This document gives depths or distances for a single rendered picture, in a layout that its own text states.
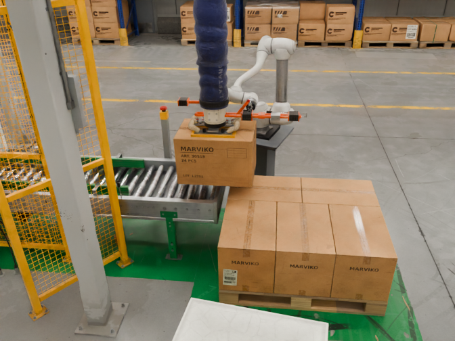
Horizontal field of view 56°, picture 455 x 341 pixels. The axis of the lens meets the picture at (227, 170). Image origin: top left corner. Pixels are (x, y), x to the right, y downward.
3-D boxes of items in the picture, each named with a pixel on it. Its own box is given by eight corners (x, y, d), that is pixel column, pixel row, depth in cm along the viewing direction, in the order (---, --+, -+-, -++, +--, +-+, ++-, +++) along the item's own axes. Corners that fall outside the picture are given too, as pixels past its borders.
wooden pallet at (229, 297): (219, 304, 321) (218, 289, 314) (232, 223, 408) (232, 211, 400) (384, 316, 309) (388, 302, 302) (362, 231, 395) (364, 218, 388)
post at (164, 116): (168, 203, 438) (159, 112, 388) (170, 200, 443) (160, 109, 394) (175, 204, 437) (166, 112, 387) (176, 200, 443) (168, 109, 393)
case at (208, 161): (177, 184, 344) (172, 139, 324) (187, 160, 378) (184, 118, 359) (252, 187, 336) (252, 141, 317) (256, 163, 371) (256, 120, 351)
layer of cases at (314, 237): (219, 289, 314) (217, 247, 295) (232, 211, 400) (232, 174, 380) (387, 302, 302) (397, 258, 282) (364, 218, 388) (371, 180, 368)
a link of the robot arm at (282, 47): (273, 122, 405) (296, 123, 399) (268, 126, 391) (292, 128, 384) (273, 36, 378) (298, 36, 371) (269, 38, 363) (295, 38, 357)
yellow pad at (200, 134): (190, 137, 326) (189, 130, 324) (193, 131, 335) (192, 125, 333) (235, 138, 322) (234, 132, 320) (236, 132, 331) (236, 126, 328)
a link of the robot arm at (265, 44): (254, 49, 368) (270, 49, 364) (258, 32, 375) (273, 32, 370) (257, 58, 380) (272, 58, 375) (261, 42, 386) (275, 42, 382)
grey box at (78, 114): (50, 127, 246) (38, 76, 231) (54, 123, 251) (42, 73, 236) (83, 128, 244) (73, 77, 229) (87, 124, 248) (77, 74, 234)
